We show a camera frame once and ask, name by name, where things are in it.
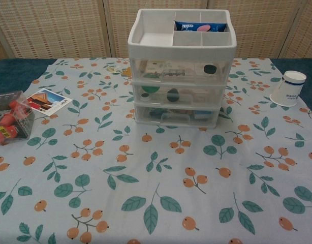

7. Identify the clear drawer with bead handle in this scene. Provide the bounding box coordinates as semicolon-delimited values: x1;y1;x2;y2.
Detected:
131;59;233;84

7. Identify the clear drawer with blue box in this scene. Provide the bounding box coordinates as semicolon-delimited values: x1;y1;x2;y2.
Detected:
134;101;222;125

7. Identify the clear drawer with green lid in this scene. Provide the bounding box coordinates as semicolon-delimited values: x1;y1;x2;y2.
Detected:
132;81;226;105

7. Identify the white top clear drawer organizer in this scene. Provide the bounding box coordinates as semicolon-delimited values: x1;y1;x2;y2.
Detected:
127;9;238;126

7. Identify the dark grey blurry object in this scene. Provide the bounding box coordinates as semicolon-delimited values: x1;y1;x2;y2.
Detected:
167;88;180;102

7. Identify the green round lid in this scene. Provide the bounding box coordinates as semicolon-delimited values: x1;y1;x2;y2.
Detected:
142;85;161;95

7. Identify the floral orange berry tablecloth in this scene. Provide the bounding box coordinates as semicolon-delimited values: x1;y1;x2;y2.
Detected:
0;57;312;244

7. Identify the blue snack packet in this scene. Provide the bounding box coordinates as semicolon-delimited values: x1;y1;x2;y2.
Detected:
174;20;229;33

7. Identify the temple picture postcard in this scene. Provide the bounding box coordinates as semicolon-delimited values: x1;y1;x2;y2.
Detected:
26;88;72;117

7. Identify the small white bottle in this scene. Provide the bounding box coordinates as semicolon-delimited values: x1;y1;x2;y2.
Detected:
269;71;307;107

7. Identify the woven folding screen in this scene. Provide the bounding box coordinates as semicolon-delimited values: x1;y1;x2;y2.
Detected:
0;0;312;62

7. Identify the clear box of red toys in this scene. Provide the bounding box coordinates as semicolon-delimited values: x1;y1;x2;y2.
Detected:
0;90;36;147

